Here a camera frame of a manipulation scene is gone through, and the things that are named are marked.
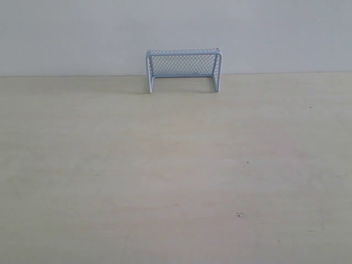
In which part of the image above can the light blue mesh goal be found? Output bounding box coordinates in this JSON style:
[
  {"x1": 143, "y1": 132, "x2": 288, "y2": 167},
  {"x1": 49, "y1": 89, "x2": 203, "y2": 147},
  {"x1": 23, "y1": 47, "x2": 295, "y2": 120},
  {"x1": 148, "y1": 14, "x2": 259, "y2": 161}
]
[{"x1": 146, "y1": 48, "x2": 223, "y2": 93}]

